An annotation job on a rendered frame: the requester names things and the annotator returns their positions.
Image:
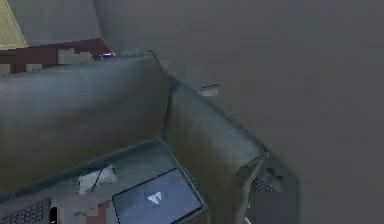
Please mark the dark grey-green sofa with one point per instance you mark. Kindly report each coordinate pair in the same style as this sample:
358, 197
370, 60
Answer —
100, 106

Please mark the small blue-white object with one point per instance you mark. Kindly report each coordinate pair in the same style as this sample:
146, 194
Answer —
107, 55

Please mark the black computer keyboard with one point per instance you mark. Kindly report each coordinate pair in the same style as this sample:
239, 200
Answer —
28, 213

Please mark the dark red wooden table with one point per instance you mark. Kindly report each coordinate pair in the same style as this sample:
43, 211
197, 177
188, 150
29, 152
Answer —
40, 55

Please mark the red-pink cloth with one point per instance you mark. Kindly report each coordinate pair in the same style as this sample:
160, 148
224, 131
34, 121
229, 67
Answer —
96, 213

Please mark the dark blue closed laptop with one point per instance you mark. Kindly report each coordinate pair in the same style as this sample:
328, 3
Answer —
156, 198

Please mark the white game controller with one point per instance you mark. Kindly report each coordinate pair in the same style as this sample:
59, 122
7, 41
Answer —
96, 179

